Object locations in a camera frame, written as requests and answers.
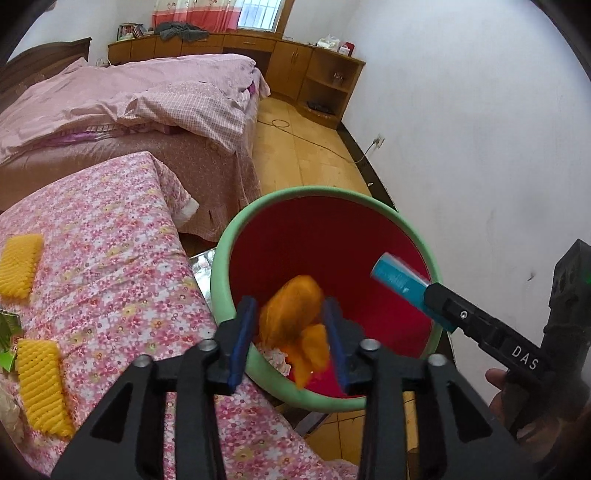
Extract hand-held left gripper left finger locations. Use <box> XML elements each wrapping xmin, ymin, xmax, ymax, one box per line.
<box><xmin>50</xmin><ymin>296</ymin><xmax>259</xmax><ymax>480</ymax></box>

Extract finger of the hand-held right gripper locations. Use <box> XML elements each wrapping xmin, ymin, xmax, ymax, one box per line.
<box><xmin>424</xmin><ymin>282</ymin><xmax>553</xmax><ymax>385</ymax></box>

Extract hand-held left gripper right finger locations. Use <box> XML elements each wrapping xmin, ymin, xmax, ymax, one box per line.
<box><xmin>322</xmin><ymin>296</ymin><xmax>539</xmax><ymax>480</ymax></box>

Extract grey clothes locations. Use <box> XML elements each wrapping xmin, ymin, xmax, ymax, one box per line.
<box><xmin>154</xmin><ymin>22</ymin><xmax>211</xmax><ymax>43</ymax></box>

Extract pink duvet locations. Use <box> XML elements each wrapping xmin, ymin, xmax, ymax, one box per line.
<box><xmin>0</xmin><ymin>53</ymin><xmax>271</xmax><ymax>163</ymax></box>

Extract wooden cabinet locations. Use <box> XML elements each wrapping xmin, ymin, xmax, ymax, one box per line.
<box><xmin>107</xmin><ymin>30</ymin><xmax>367</xmax><ymax>131</ymax></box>

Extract cable on floor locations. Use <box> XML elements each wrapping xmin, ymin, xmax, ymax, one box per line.
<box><xmin>256</xmin><ymin>117</ymin><xmax>376</xmax><ymax>165</ymax></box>

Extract yellow foam net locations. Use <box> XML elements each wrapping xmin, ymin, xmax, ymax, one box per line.
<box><xmin>0</xmin><ymin>233</ymin><xmax>45</xmax><ymax>302</ymax></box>
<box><xmin>16</xmin><ymin>338</ymin><xmax>76</xmax><ymax>439</ymax></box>

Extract bed with pink bedding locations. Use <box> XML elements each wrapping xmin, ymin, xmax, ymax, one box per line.
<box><xmin>0</xmin><ymin>95</ymin><xmax>265</xmax><ymax>243</ymax></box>

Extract floral paper scrap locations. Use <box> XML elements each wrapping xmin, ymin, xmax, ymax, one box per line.
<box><xmin>260</xmin><ymin>344</ymin><xmax>295</xmax><ymax>378</ymax></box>

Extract green packet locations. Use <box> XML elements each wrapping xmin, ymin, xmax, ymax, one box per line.
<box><xmin>0</xmin><ymin>309</ymin><xmax>22</xmax><ymax>373</ymax></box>

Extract window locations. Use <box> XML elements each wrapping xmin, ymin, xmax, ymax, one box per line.
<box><xmin>237</xmin><ymin>0</ymin><xmax>296</xmax><ymax>34</ymax></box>

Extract crumpled clear plastic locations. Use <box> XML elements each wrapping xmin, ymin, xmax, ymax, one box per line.
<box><xmin>0</xmin><ymin>375</ymin><xmax>25</xmax><ymax>441</ymax></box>

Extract person's right hand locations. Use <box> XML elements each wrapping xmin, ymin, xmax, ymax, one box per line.
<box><xmin>485</xmin><ymin>368</ymin><xmax>561</xmax><ymax>466</ymax></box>

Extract dark wooden headboard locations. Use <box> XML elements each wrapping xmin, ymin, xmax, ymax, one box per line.
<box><xmin>0</xmin><ymin>37</ymin><xmax>93</xmax><ymax>99</ymax></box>

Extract red bin with green rim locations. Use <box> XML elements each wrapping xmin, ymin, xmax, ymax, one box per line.
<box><xmin>210</xmin><ymin>185</ymin><xmax>443</xmax><ymax>413</ymax></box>

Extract blue packet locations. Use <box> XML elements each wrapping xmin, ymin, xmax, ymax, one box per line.
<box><xmin>370</xmin><ymin>252</ymin><xmax>433</xmax><ymax>320</ymax></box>

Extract red and cream curtain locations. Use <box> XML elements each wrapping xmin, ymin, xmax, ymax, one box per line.
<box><xmin>151</xmin><ymin>0</ymin><xmax>246</xmax><ymax>33</ymax></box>

